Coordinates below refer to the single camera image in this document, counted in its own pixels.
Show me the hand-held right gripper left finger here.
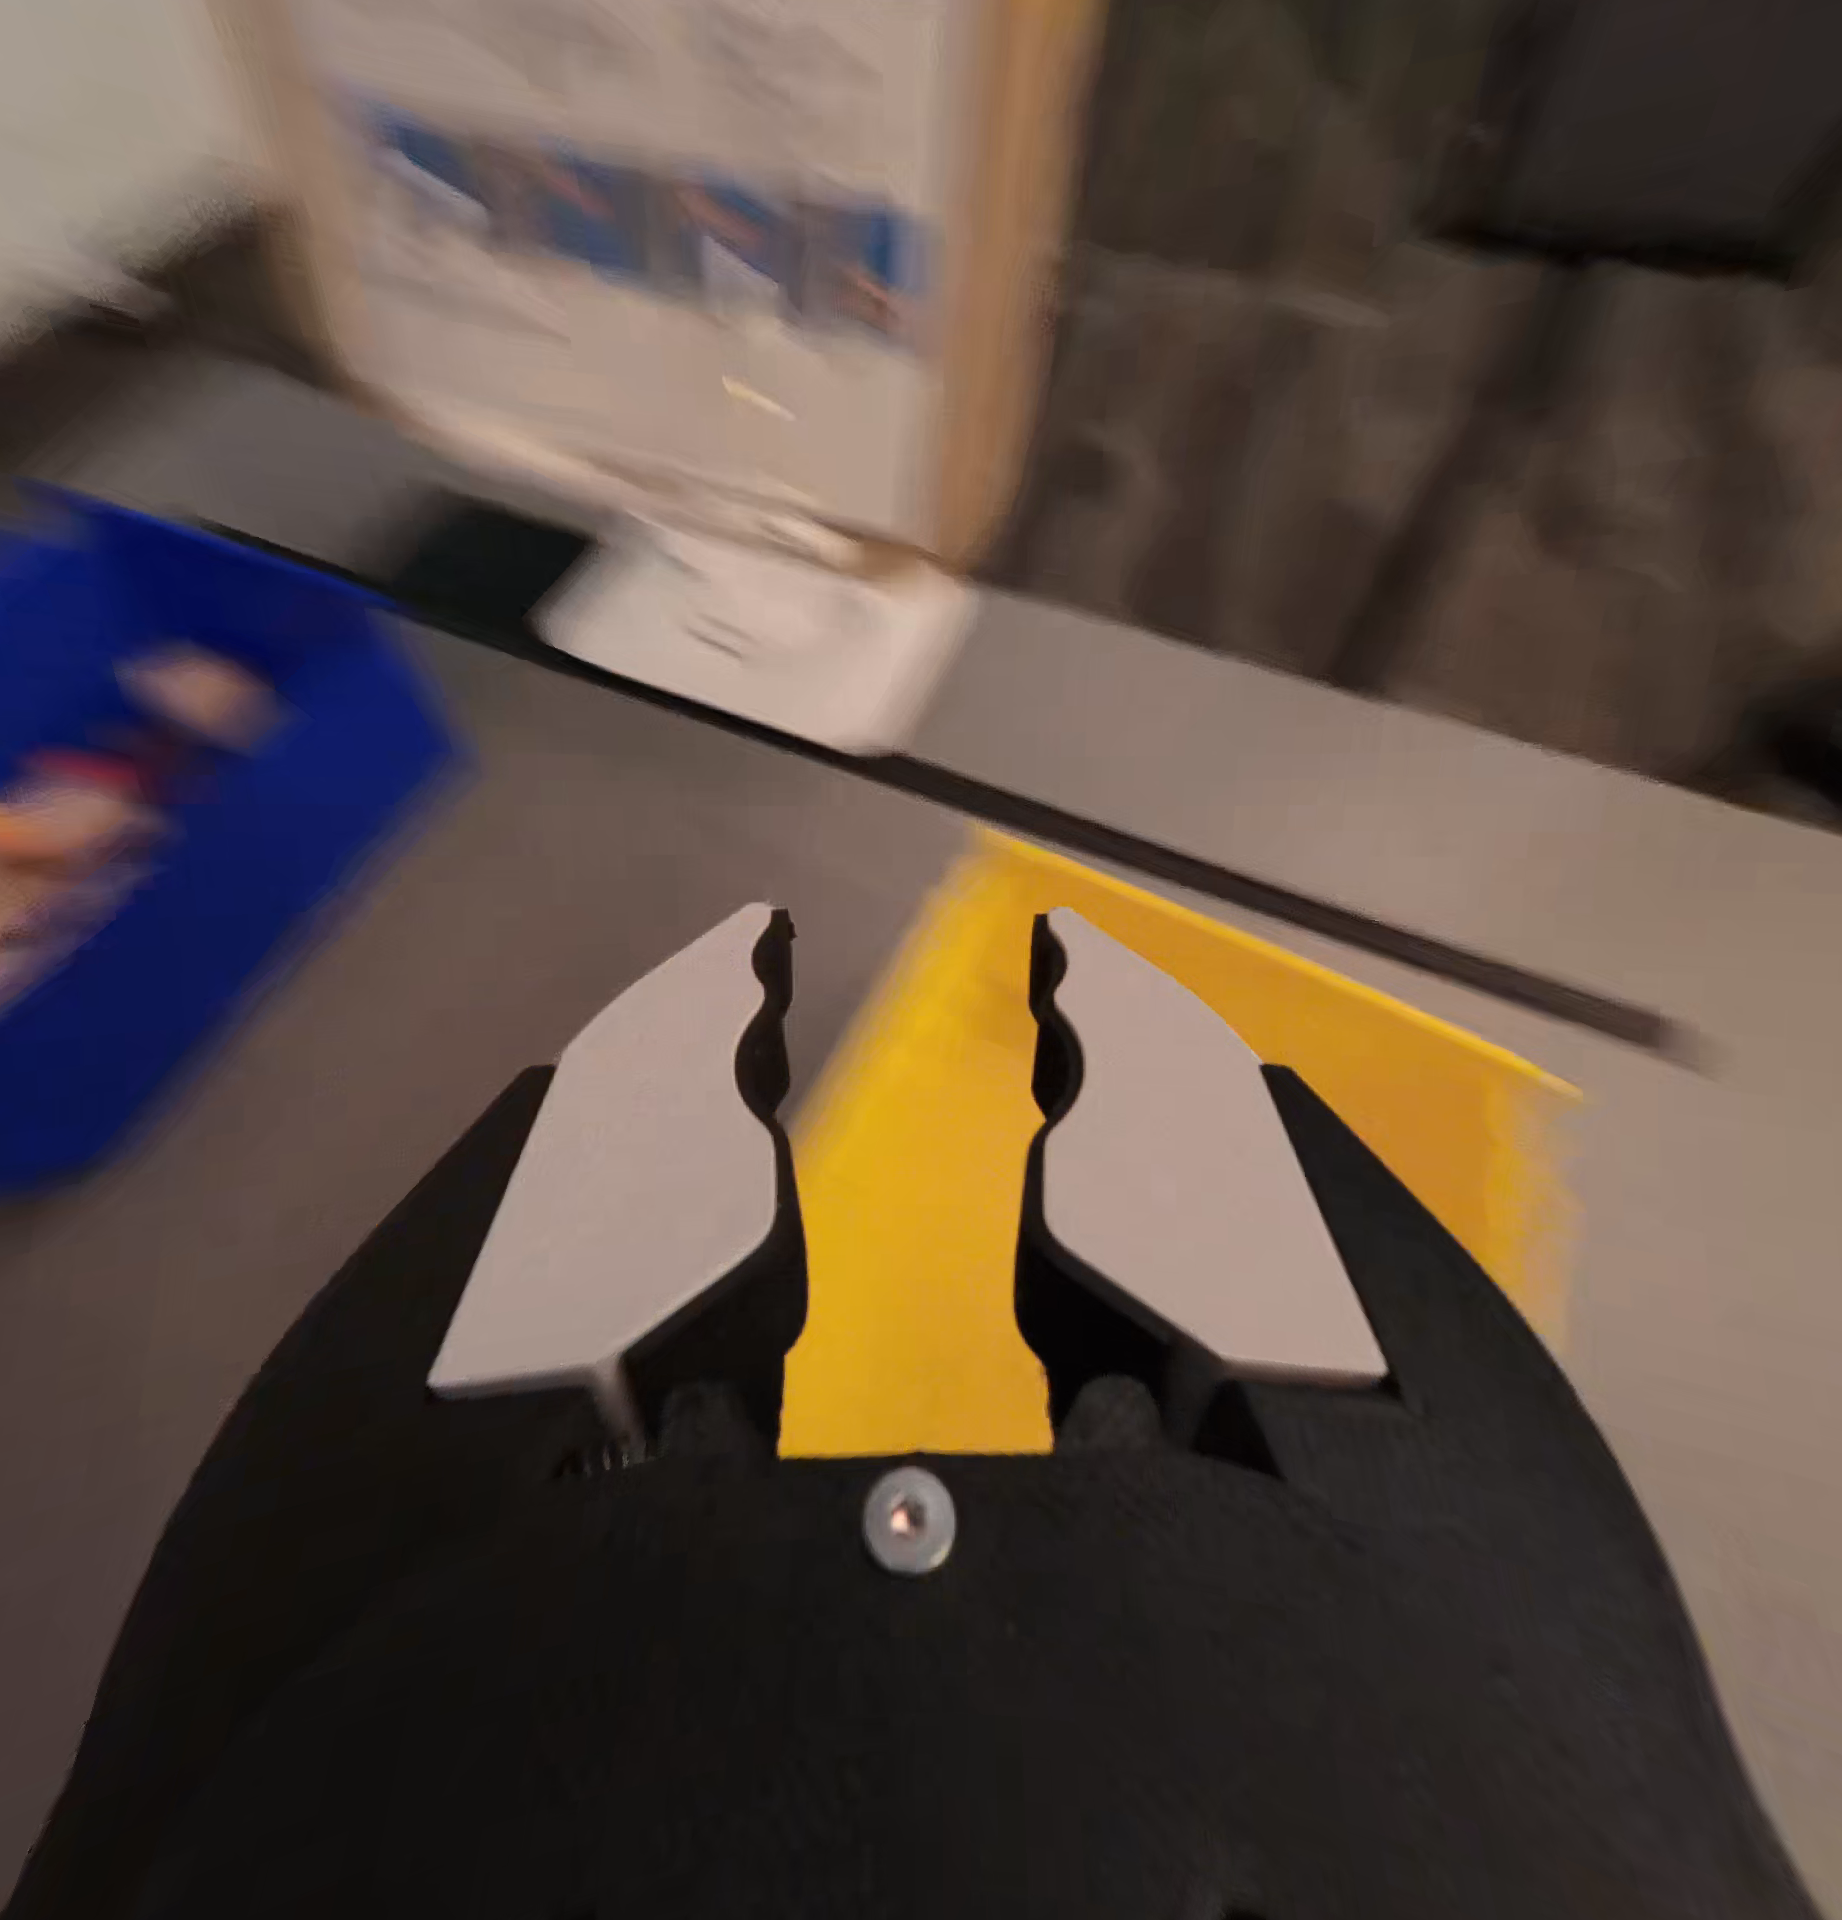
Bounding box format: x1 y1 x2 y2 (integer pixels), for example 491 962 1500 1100
427 904 809 1403

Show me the blue plastic box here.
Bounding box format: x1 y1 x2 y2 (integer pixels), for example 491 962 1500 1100
0 480 465 1200

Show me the instruction sheet on stand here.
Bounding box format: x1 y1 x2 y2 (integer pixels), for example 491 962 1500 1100
252 0 1110 752

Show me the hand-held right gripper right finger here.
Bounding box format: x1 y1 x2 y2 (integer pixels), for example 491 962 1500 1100
1016 905 1389 1389

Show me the pile of wooden cubes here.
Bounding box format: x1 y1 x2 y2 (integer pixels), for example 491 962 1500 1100
0 644 284 1028

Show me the yellow plastic box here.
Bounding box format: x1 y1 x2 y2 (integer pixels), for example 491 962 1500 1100
777 825 1584 1458

